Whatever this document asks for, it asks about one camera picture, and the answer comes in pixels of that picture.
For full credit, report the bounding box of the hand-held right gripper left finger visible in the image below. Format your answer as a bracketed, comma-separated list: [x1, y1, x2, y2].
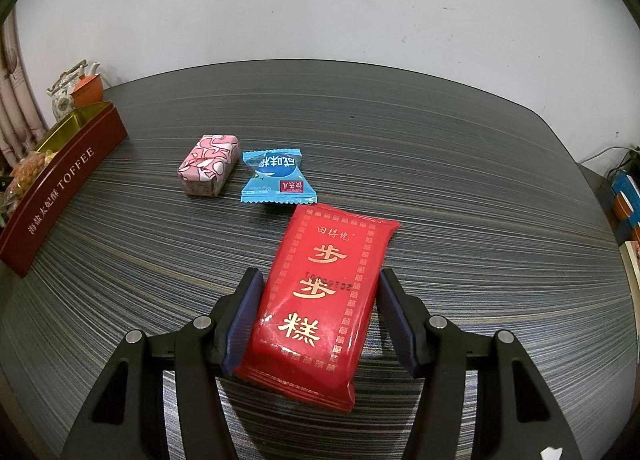
[65, 267, 264, 460]

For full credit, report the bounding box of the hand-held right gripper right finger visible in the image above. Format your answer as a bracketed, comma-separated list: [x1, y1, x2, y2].
[378, 269, 583, 460]

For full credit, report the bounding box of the red gold-print snack packet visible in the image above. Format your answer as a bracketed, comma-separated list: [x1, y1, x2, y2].
[234, 203, 401, 413]

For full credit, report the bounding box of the red gold-lined tin box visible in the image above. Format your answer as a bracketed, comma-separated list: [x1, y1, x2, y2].
[0, 101, 127, 277]

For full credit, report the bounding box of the blue candy packet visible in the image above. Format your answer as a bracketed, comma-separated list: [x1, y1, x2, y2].
[240, 147, 318, 205]

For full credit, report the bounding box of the pink floral snack packet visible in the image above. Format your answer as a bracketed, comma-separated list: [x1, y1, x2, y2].
[177, 134, 240, 198]

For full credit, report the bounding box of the stack of books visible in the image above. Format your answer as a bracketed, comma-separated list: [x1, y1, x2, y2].
[619, 226, 640, 293]

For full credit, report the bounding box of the orange box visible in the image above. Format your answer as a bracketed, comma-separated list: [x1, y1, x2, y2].
[614, 193, 640, 221]

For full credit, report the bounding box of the clear brown cookie packet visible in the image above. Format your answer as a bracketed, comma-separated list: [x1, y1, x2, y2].
[7, 153, 53, 201]

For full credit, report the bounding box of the blue box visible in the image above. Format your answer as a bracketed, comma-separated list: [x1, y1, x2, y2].
[611, 174, 640, 202]

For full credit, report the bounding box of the terracotta tea cup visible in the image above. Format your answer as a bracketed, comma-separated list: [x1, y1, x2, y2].
[70, 75, 104, 108]

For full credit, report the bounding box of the floral ceramic teapot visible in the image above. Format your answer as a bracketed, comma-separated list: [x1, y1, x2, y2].
[46, 60, 108, 122]

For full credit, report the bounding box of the beige curtain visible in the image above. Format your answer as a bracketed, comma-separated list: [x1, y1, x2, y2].
[0, 23, 51, 171]

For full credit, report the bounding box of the white cable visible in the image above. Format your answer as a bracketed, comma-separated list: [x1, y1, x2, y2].
[579, 144, 640, 166]

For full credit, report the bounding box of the black cable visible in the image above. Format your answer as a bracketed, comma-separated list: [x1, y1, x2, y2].
[605, 147, 640, 182]

